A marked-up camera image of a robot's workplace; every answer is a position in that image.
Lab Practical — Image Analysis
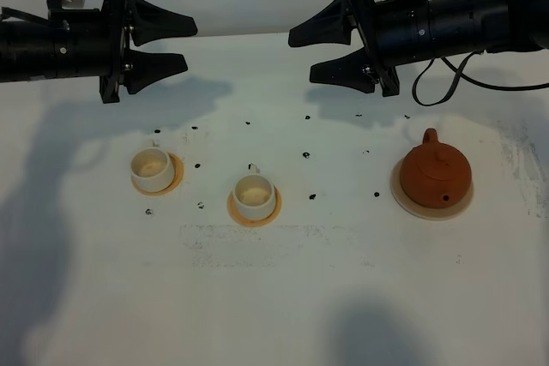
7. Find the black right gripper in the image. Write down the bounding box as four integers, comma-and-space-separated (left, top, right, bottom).
288, 0, 428, 97

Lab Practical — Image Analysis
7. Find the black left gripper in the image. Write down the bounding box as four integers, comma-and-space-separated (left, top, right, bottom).
46, 0, 198, 104

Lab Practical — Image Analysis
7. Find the brown clay teapot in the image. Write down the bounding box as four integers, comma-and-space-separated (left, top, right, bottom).
397, 128, 473, 209

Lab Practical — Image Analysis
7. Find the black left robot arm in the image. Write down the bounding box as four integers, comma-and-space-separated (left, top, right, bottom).
1, 0, 197, 104

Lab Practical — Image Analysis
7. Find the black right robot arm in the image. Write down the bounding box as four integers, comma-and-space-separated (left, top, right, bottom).
288, 0, 548, 97

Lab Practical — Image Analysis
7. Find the beige round teapot coaster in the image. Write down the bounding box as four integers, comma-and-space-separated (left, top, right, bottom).
390, 159, 474, 221

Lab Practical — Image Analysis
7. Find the white teacup left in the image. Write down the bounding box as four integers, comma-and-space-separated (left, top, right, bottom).
130, 141, 176, 193

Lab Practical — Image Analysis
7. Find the white teacup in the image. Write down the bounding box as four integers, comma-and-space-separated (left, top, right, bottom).
130, 141, 176, 193
232, 163, 276, 221

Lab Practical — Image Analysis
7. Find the orange coaster left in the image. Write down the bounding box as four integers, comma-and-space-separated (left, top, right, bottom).
130, 153, 184, 195

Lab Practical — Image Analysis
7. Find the orange coaster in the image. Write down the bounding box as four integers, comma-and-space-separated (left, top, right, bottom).
130, 153, 184, 195
226, 188, 282, 228

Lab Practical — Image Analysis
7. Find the orange coaster middle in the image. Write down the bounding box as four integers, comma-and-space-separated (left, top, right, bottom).
226, 188, 282, 228

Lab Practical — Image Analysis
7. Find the white teacup middle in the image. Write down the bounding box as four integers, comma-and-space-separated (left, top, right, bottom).
232, 163, 276, 221

